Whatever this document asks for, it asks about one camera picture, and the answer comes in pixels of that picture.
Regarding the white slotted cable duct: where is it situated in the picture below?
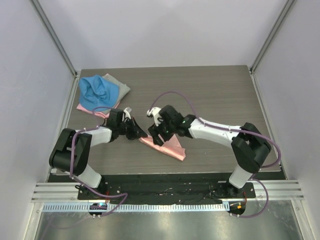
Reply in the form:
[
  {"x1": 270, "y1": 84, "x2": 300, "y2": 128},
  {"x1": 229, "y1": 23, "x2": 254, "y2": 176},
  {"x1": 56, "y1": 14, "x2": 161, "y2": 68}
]
[{"x1": 42, "y1": 202, "x2": 230, "y2": 213}]

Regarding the left aluminium frame post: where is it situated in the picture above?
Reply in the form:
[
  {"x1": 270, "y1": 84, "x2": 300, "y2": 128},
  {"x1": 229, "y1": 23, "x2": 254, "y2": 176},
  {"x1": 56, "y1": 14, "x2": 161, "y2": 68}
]
[{"x1": 29, "y1": 0, "x2": 77, "y2": 77}]

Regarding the pink satin napkin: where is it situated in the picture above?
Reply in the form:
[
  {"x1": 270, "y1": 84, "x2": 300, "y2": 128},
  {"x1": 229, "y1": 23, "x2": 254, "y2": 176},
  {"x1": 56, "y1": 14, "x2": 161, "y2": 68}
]
[{"x1": 139, "y1": 135, "x2": 186, "y2": 162}]

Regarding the aluminium front rail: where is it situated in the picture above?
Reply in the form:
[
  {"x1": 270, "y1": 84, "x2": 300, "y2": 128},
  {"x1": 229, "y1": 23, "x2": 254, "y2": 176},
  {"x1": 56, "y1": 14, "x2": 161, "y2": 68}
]
[{"x1": 31, "y1": 180, "x2": 305, "y2": 203}]

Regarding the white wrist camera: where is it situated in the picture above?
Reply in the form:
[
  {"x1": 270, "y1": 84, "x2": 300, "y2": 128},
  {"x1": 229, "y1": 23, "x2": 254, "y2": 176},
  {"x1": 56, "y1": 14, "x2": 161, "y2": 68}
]
[
  {"x1": 146, "y1": 107, "x2": 163, "y2": 127},
  {"x1": 123, "y1": 107, "x2": 132, "y2": 123}
]

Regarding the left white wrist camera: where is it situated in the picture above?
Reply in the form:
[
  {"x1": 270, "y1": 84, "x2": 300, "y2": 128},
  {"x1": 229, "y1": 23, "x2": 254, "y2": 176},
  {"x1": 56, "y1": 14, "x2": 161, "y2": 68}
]
[{"x1": 123, "y1": 107, "x2": 132, "y2": 123}]

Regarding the right aluminium frame post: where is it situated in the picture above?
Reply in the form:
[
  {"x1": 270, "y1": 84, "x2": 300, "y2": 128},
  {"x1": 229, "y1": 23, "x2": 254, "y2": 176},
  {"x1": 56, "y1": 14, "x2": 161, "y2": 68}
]
[{"x1": 249, "y1": 0, "x2": 297, "y2": 74}]

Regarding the blue cloth napkin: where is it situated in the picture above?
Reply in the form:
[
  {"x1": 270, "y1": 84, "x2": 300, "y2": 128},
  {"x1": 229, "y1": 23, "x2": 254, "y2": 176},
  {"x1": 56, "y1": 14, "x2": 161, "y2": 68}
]
[{"x1": 78, "y1": 74, "x2": 120, "y2": 111}]

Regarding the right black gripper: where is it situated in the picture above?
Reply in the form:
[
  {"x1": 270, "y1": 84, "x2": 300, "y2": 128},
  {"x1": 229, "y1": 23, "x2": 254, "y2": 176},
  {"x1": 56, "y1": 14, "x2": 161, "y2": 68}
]
[{"x1": 148, "y1": 118, "x2": 176, "y2": 147}]

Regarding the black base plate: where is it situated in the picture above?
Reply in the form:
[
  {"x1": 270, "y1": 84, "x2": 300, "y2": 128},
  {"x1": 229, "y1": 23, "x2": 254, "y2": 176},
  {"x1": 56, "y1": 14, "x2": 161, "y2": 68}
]
[{"x1": 78, "y1": 173, "x2": 256, "y2": 205}]

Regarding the pink cloth under pile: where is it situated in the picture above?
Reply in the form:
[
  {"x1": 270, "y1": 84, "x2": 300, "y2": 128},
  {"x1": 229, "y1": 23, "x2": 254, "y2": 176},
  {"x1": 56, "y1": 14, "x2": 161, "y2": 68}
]
[{"x1": 76, "y1": 103, "x2": 110, "y2": 119}]

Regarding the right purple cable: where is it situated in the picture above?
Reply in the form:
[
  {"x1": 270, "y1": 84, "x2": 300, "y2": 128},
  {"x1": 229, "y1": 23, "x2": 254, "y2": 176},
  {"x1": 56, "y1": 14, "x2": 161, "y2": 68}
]
[{"x1": 149, "y1": 91, "x2": 283, "y2": 220}]

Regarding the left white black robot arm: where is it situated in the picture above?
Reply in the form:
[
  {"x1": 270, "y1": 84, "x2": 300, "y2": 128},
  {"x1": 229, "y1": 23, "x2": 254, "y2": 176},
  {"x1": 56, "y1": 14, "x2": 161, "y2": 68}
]
[{"x1": 48, "y1": 107, "x2": 148, "y2": 200}]

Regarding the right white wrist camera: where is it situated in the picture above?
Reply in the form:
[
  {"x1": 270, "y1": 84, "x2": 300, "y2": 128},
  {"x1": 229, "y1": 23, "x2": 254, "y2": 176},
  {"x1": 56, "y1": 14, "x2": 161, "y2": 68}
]
[{"x1": 146, "y1": 107, "x2": 163, "y2": 127}]

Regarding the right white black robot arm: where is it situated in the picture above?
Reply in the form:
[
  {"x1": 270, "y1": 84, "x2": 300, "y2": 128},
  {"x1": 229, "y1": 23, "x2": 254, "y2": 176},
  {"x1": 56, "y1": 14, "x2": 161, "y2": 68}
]
[{"x1": 146, "y1": 105, "x2": 272, "y2": 198}]

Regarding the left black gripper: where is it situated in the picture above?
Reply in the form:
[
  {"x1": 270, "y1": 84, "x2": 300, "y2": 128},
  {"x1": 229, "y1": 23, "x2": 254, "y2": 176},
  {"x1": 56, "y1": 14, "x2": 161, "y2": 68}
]
[{"x1": 117, "y1": 116, "x2": 147, "y2": 141}]

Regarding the grey cloth napkin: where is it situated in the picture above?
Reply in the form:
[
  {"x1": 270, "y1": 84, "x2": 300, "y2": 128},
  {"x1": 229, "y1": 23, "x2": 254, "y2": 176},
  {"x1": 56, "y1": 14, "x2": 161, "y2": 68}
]
[{"x1": 103, "y1": 73, "x2": 131, "y2": 108}]

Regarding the aluminium frame post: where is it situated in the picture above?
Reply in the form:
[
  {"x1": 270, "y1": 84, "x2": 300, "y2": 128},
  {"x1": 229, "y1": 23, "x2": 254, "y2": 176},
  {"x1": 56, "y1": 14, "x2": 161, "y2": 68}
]
[
  {"x1": 249, "y1": 0, "x2": 297, "y2": 74},
  {"x1": 29, "y1": 0, "x2": 77, "y2": 77}
]

